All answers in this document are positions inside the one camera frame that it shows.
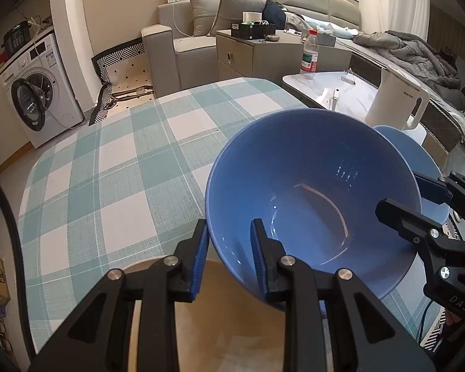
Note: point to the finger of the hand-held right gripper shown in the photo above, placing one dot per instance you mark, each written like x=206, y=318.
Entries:
x=403, y=217
x=432, y=188

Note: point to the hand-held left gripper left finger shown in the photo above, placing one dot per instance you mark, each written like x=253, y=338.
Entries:
x=199, y=263

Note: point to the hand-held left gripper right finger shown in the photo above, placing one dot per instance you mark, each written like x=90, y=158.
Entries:
x=259, y=263

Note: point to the blue bowl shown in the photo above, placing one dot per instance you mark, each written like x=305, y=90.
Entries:
x=314, y=155
x=403, y=143

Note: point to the cream round plate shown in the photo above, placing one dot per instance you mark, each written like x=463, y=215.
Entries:
x=224, y=337

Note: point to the person's right hand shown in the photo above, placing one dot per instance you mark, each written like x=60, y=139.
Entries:
x=454, y=319

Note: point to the white electric kettle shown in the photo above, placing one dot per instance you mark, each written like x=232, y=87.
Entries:
x=391, y=97

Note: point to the teal checkered tablecloth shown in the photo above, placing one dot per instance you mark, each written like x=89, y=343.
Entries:
x=100, y=209

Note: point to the grey duvet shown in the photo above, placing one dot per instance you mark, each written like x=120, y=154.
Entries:
x=410, y=58

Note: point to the white marble side table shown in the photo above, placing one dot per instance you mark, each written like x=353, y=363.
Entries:
x=333, y=89

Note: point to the clear water bottle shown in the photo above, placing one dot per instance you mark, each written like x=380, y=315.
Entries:
x=309, y=58

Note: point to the white curtain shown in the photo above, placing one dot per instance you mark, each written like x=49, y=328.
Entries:
x=405, y=4

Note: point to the beige side cabinet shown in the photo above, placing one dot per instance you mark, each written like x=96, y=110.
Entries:
x=255, y=60

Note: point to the grey sofa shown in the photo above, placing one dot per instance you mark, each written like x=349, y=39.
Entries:
x=166, y=54

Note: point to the upholstered bed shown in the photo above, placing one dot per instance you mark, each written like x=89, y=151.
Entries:
x=321, y=0

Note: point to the black white patterned chair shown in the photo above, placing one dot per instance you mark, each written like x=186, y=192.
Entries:
x=116, y=62

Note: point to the white washing machine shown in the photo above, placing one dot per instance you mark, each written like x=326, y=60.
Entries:
x=50, y=85

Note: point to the black box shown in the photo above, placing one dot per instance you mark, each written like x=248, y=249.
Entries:
x=252, y=30

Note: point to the grey pillow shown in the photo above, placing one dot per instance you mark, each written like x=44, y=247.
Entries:
x=236, y=7
x=203, y=13

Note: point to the black pressure cooker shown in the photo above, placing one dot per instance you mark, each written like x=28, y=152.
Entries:
x=17, y=38

